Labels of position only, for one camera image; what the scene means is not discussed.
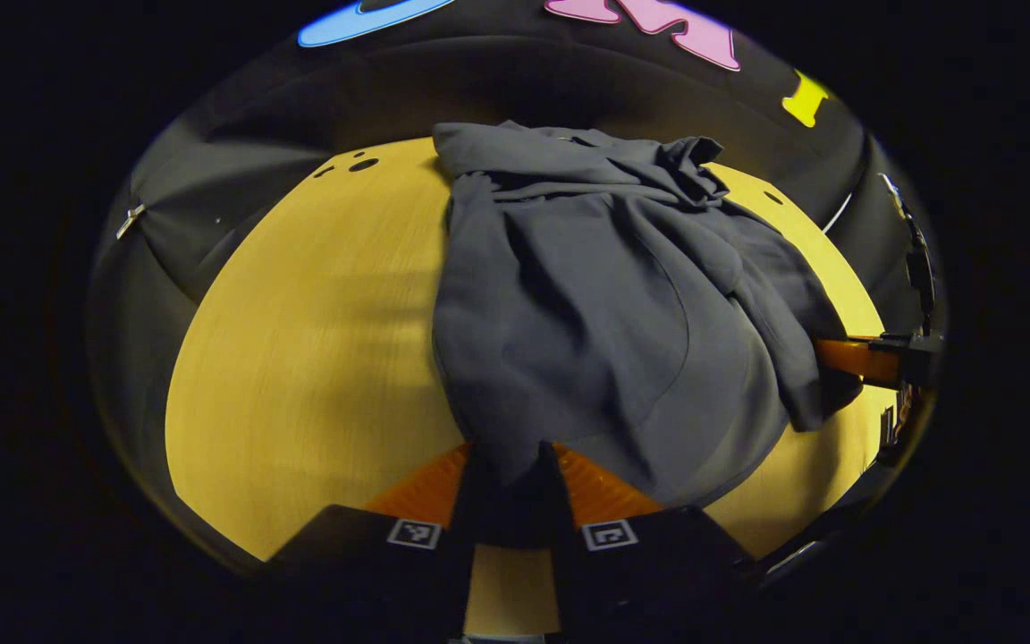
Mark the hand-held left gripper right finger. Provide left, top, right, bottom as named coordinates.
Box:
left=537, top=441, right=758, bottom=639

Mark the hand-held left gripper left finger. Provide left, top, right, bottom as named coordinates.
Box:
left=265, top=443, right=481, bottom=639

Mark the grey long-sleeved polo shirt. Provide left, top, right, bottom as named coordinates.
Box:
left=431, top=120, right=865, bottom=513

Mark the black backdrop cloth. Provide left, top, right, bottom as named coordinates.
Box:
left=86, top=0, right=947, bottom=555

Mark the thin white cable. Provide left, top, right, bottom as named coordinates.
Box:
left=822, top=191, right=855, bottom=236

